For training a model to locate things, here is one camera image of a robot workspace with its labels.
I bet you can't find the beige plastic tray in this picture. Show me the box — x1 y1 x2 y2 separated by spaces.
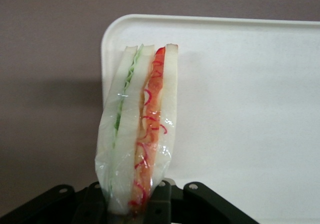
100 13 320 224

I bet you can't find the triangle sandwich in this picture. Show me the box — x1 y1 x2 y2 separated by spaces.
94 42 180 216

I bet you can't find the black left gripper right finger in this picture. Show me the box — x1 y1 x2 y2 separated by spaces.
146 179 259 224

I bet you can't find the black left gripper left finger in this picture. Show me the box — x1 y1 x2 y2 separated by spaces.
0 181 111 224

